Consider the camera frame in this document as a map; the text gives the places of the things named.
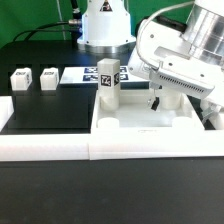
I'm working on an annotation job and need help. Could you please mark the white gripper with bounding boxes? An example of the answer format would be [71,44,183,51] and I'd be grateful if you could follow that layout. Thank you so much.
[128,21,224,111]

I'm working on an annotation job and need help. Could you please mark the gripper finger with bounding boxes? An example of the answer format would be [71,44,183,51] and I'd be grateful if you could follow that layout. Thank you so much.
[200,100,220,121]

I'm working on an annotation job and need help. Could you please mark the white square tabletop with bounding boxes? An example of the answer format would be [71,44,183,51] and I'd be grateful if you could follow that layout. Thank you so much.
[91,89,204,135]

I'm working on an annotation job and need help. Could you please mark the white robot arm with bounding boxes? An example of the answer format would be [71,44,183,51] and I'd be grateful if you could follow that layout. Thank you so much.
[78,0,224,119]

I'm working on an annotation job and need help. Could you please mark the white U-shaped obstacle fence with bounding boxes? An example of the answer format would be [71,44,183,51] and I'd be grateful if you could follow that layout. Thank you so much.
[0,96,224,162]

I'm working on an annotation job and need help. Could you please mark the white base AprilTag sheet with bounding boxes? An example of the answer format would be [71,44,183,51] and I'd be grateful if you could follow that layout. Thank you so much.
[60,66,144,85]

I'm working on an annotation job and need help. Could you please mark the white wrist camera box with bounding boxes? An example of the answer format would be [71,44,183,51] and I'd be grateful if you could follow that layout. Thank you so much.
[149,56,215,99]

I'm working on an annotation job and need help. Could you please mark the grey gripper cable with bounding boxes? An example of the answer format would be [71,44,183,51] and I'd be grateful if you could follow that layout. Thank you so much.
[134,0,196,73]

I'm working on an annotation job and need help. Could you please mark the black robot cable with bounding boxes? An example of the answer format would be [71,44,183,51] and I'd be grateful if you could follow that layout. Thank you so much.
[12,0,83,42]

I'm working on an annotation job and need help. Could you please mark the thin light cable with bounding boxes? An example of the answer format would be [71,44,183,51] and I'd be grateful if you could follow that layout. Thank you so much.
[56,0,66,42]

